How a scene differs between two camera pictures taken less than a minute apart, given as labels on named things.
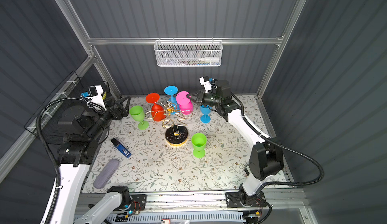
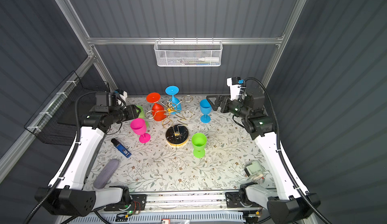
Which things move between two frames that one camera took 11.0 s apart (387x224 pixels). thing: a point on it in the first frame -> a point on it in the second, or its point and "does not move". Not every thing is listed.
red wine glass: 157,112 does not move
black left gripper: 122,112 -> 132,114
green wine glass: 137,113 does not move
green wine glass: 199,141 does not move
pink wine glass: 186,104 -> 139,126
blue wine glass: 205,110 does not move
